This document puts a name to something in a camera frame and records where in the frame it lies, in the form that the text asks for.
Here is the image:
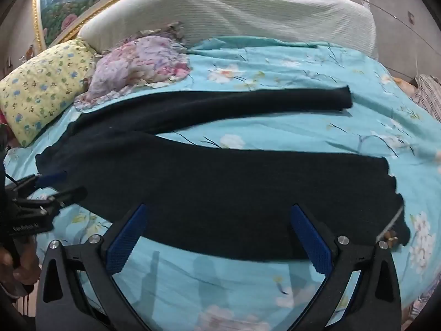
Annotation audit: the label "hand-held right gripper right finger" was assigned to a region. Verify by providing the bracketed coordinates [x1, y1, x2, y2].
[286, 203, 402, 331]

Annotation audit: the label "striped cloth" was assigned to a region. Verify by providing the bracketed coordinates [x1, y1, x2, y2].
[412, 74, 441, 123]

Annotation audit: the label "white covered headboard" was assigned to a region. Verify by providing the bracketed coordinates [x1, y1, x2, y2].
[79, 0, 378, 60]

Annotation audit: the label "pink floral ruffled pillow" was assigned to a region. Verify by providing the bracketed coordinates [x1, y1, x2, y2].
[74, 22, 192, 111]

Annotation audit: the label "yellow patterned pillow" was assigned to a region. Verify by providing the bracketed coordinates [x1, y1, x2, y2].
[0, 38, 99, 148]

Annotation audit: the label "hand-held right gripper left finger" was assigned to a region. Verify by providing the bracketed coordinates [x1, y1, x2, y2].
[35, 203, 152, 331]

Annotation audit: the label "blue floral bedsheet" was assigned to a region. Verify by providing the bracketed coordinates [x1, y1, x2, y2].
[0, 36, 441, 331]

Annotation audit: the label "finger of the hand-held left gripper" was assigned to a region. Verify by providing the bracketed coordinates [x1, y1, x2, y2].
[7, 172, 68, 194]
[14, 186, 88, 215]

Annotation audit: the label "person's left hand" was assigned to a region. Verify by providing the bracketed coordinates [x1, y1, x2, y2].
[0, 243, 41, 300]

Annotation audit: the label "black pants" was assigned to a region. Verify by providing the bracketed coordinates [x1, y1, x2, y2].
[35, 84, 411, 261]

